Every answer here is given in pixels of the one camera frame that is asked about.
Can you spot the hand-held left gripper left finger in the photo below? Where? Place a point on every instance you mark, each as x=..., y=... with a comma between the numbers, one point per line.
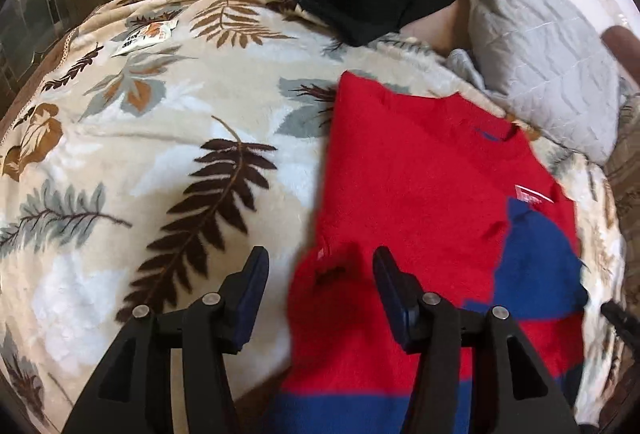
x=253, y=293

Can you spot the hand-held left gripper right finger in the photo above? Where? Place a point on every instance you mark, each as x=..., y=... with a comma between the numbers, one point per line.
x=396, y=299

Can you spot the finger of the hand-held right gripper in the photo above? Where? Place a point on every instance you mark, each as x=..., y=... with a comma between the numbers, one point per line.
x=622, y=321

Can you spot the red and blue sweater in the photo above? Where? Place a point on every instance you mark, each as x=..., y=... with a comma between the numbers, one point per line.
x=425, y=174

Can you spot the brown patterned bedding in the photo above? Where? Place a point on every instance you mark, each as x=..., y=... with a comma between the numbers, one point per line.
x=625, y=174

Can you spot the leaf print fleece blanket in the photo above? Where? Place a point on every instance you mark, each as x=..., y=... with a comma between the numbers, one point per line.
x=150, y=138

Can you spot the small grey cloth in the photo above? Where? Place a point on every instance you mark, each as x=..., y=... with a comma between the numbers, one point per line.
x=465, y=66

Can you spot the pale pink cloth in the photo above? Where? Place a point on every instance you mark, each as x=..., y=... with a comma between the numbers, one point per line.
x=435, y=26

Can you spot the white and orange packet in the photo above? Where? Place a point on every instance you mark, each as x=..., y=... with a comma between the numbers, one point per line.
x=146, y=36

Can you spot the grey quilted pillow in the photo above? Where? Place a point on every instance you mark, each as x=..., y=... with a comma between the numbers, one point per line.
x=540, y=48

